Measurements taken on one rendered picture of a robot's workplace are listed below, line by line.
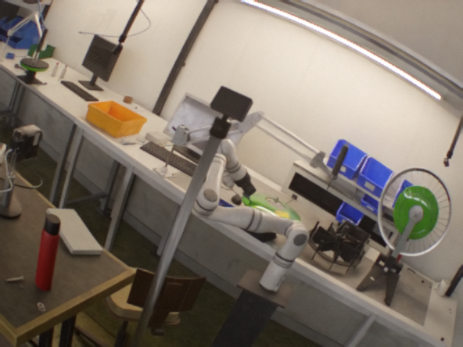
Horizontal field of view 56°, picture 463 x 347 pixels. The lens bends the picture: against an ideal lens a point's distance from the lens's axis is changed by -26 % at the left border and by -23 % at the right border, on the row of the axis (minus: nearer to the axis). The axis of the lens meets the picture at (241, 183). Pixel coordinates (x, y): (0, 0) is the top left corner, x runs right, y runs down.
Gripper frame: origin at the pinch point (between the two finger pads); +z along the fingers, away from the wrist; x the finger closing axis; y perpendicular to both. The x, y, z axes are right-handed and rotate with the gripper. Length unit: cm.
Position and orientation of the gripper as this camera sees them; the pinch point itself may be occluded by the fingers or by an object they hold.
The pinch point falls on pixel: (250, 202)
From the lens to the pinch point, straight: 262.7
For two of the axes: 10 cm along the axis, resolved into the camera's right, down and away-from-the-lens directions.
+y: 7.7, -6.3, 0.9
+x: -4.8, -4.8, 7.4
